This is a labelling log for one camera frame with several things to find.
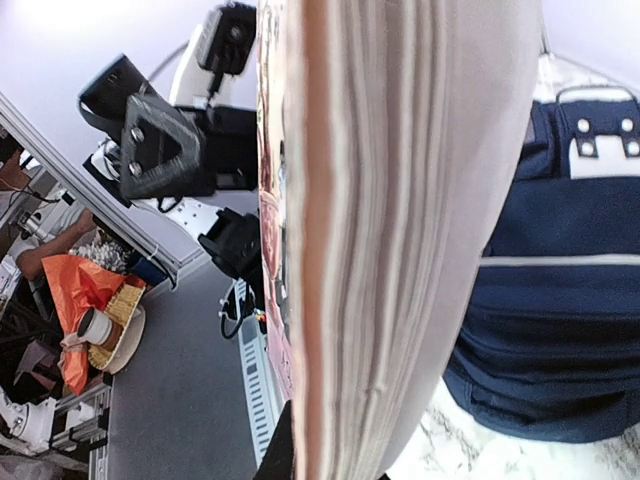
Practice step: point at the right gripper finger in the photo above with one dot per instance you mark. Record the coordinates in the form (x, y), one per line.
(278, 462)

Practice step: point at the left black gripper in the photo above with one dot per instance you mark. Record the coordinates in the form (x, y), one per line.
(164, 153)

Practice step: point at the orange treehouse book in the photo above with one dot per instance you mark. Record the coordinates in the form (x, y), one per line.
(388, 134)

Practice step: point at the navy blue student backpack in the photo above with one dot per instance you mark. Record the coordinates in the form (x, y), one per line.
(549, 346)

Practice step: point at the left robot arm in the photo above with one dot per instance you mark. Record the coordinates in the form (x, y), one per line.
(102, 105)

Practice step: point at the person forearm in background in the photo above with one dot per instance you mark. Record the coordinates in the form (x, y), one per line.
(29, 260)

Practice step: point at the woven straw basket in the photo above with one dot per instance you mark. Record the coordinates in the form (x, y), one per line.
(125, 310)

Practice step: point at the white paper cup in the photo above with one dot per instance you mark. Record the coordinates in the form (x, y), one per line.
(95, 327)

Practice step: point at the front aluminium rail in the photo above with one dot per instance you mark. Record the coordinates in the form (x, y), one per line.
(263, 397)

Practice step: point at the left aluminium frame post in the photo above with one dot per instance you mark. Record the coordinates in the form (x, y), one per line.
(137, 227)

